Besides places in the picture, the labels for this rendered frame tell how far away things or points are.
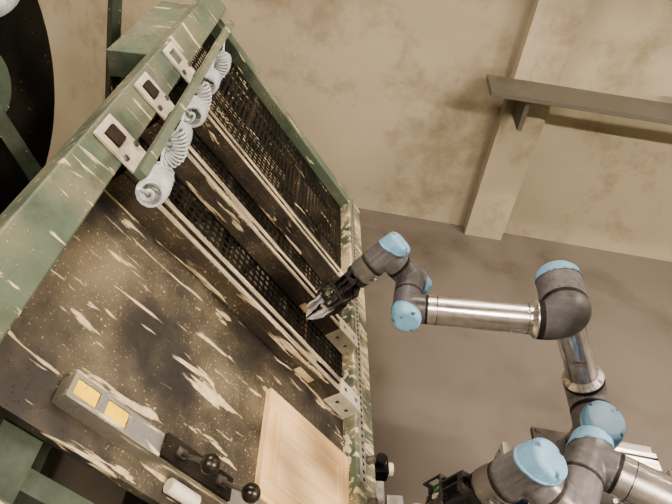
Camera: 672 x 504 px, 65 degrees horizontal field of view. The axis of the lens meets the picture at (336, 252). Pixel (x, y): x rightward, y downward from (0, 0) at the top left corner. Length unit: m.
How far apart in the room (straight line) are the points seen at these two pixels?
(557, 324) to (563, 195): 3.27
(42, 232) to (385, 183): 3.60
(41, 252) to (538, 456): 0.88
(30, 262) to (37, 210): 0.11
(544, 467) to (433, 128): 3.46
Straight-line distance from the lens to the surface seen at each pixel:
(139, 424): 1.11
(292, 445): 1.55
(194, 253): 1.43
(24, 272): 0.99
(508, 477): 1.00
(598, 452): 1.11
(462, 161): 4.33
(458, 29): 3.98
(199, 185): 1.65
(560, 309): 1.38
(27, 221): 1.04
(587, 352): 1.65
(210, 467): 1.05
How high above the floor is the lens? 2.42
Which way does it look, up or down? 37 degrees down
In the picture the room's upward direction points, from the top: 8 degrees clockwise
